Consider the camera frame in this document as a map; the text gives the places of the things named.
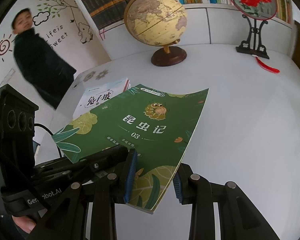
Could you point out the person in dark coat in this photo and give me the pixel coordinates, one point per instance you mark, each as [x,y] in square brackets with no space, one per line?
[39,64]

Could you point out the person left hand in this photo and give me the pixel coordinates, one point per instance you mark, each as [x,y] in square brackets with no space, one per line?
[25,223]

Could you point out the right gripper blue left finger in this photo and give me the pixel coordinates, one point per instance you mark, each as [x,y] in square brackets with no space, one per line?
[125,171]

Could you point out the yellow desk globe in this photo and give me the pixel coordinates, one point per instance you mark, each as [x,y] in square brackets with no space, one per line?
[158,23]

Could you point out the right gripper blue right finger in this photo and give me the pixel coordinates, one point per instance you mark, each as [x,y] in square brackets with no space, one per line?
[184,184]

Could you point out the black book set row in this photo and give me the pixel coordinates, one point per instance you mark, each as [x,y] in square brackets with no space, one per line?
[105,12]

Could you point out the red tassel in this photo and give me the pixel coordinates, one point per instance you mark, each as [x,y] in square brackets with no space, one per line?
[266,67]

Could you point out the green yellow flower book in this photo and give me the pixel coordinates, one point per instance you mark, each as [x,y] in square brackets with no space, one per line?
[158,125]

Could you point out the rabbit family cover book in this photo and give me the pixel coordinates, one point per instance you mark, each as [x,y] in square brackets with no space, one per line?
[95,96]

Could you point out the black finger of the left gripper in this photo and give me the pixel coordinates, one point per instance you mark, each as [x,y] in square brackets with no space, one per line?
[109,158]

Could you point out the white bookshelf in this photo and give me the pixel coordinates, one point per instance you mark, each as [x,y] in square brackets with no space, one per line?
[206,24]

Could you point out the embroidered round fan on stand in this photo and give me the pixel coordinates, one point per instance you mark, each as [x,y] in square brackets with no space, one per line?
[253,45]

